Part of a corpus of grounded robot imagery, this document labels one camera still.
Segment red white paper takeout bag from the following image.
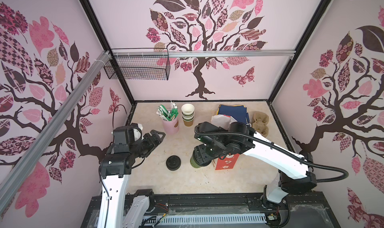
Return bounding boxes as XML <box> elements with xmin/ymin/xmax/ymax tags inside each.
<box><xmin>209</xmin><ymin>113</ymin><xmax>241</xmax><ymax>171</ymax></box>

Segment green paper coffee cup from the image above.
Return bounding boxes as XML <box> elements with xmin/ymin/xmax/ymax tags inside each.
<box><xmin>190</xmin><ymin>156</ymin><xmax>202</xmax><ymax>169</ymax></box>

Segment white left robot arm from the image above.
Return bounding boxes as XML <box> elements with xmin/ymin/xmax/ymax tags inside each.
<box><xmin>97</xmin><ymin>123</ymin><xmax>166</xmax><ymax>228</ymax></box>

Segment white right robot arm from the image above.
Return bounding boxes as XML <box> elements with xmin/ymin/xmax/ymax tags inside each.
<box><xmin>191</xmin><ymin>122</ymin><xmax>349</xmax><ymax>209</ymax></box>

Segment navy blue paper bags stack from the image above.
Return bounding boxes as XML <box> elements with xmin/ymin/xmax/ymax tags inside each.
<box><xmin>217</xmin><ymin>105</ymin><xmax>250</xmax><ymax>125</ymax></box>

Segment pink plastic straw holder cup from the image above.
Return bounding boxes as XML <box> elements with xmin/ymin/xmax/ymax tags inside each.
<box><xmin>163</xmin><ymin>118</ymin><xmax>180</xmax><ymax>135</ymax></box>

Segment stack of green paper cups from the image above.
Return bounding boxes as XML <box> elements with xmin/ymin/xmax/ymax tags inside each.
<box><xmin>181</xmin><ymin>104</ymin><xmax>195</xmax><ymax>127</ymax></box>

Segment brown pulp cup carriers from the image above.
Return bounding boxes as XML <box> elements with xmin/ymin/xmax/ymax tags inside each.
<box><xmin>252</xmin><ymin>112</ymin><xmax>269</xmax><ymax>138</ymax></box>

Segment stack of black cup lids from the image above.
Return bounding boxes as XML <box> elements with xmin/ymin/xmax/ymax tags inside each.
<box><xmin>166</xmin><ymin>155</ymin><xmax>181</xmax><ymax>171</ymax></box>

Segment black wire mesh basket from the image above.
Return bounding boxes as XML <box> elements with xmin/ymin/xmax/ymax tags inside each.
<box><xmin>104</xmin><ymin>48</ymin><xmax>171</xmax><ymax>81</ymax></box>

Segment white slotted cable duct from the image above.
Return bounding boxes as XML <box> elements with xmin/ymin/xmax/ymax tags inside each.
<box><xmin>148</xmin><ymin>214</ymin><xmax>267</xmax><ymax>227</ymax></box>

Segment aluminium horizontal rail back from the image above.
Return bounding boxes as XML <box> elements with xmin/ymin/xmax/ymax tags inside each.
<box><xmin>112</xmin><ymin>49</ymin><xmax>296</xmax><ymax>58</ymax></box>

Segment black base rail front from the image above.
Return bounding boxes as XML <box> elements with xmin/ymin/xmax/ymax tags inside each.
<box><xmin>80</xmin><ymin>191</ymin><xmax>340</xmax><ymax>228</ymax></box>

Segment aluminium diagonal rail left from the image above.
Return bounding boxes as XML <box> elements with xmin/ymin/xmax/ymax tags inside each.
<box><xmin>1</xmin><ymin>51</ymin><xmax>111</xmax><ymax>212</ymax></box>

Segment black vertical frame post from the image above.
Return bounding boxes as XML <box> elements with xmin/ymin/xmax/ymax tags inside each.
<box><xmin>79</xmin><ymin>0</ymin><xmax>136</xmax><ymax>106</ymax></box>

